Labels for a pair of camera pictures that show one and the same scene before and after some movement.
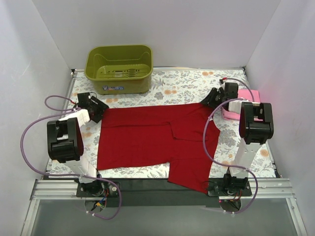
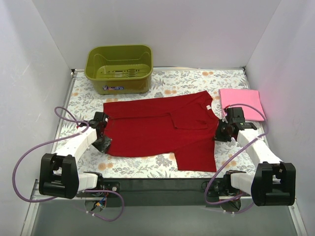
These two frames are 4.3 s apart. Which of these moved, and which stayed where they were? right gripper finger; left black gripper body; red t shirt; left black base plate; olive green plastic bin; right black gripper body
Moved: right gripper finger; right black gripper body; red t shirt; left black gripper body
Stayed: left black base plate; olive green plastic bin
